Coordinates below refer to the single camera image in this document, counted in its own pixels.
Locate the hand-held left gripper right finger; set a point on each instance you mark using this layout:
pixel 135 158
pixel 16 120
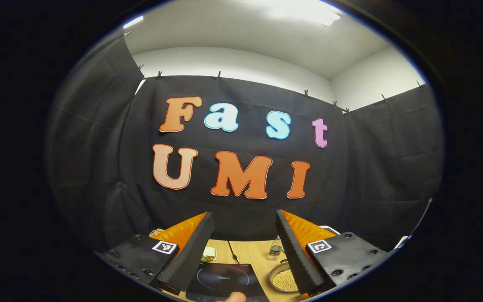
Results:
pixel 294 251

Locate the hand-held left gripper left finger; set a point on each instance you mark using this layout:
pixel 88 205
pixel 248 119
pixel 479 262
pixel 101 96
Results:
pixel 193 251

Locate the steel pot with soybeans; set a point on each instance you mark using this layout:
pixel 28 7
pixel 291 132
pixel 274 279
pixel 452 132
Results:
pixel 284 280

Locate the black induction cooktop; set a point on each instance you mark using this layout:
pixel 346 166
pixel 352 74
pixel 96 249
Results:
pixel 224 281

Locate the sandwich with lettuce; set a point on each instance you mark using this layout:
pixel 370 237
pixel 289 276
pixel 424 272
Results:
pixel 209 253

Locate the clear plastic water bottle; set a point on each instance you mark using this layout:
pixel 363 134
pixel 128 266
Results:
pixel 275 249

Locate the black backdrop cloth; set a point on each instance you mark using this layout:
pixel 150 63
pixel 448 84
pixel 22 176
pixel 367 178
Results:
pixel 350 176

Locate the row of black clips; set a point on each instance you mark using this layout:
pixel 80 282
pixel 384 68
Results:
pixel 219 75

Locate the small ceiling light strip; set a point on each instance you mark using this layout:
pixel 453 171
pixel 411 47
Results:
pixel 133 22

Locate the large ceiling light panel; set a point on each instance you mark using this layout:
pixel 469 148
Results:
pixel 304 10

